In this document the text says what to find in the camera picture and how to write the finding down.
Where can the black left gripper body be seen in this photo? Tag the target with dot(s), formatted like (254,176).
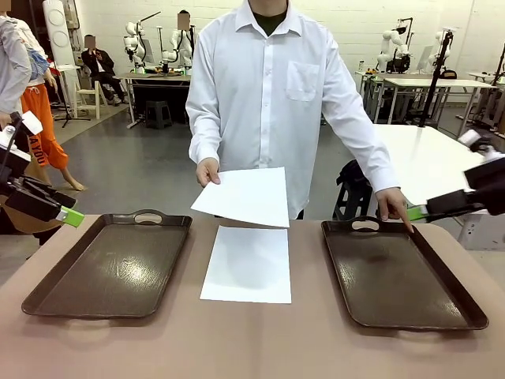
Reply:
(7,185)

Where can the right gripper green finger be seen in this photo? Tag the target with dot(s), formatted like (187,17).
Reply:
(416,213)
(450,197)

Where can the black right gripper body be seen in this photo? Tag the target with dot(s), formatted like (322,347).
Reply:
(489,185)

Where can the left gripper green finger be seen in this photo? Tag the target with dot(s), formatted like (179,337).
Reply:
(43,193)
(31,205)

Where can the white A4 paper sheet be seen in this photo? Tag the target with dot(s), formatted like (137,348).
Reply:
(244,197)
(246,268)

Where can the person's left forearm white sleeve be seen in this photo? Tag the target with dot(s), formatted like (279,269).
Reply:
(375,158)

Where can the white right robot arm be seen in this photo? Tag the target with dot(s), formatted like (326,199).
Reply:
(497,153)

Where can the person's right forearm white sleeve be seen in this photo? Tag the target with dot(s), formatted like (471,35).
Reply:
(203,138)

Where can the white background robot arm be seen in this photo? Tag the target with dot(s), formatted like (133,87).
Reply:
(440,39)
(132,43)
(388,43)
(173,43)

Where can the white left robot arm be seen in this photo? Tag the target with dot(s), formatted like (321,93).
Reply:
(12,153)

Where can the person's left hand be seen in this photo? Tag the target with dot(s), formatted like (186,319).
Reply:
(392,203)

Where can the person's right hand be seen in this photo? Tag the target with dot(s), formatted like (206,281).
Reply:
(207,171)

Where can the brown wooden board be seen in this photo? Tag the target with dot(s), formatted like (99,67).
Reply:
(27,226)

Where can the large white table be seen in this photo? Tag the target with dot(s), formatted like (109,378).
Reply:
(426,158)

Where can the black plastic step stool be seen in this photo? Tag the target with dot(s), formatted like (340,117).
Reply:
(355,201)
(158,112)

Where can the black tripod stand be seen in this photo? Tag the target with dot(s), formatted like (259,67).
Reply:
(67,110)

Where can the white folding chair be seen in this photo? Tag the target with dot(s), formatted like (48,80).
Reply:
(88,96)

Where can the white top table grey legs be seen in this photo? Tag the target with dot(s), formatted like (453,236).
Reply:
(434,82)

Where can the black and yellow bag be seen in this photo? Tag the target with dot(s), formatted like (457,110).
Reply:
(449,74)

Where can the tall black tripod pole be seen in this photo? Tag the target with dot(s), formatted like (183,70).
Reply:
(436,79)

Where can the figure in grey striped shirt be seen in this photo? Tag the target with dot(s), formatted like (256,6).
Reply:
(12,63)

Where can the white computer monitor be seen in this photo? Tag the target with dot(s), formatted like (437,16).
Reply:
(425,59)

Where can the seated person in black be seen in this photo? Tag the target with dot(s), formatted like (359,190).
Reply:
(98,63)

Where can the robot workbench with black panel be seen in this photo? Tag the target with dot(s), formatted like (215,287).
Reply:
(158,88)

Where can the white standing air conditioner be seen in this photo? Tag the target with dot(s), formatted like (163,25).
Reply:
(59,23)

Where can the person in white shirt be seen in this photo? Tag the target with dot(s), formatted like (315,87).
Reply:
(268,98)

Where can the standing background person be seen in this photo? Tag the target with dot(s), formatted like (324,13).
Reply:
(183,21)

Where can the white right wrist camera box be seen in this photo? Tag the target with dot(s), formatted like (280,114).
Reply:
(468,139)

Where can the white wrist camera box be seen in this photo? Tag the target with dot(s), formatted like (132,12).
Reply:
(468,139)
(31,123)

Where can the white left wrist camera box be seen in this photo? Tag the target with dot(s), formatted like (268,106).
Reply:
(31,123)

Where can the grey metal frame table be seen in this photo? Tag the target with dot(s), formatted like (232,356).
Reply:
(371,94)

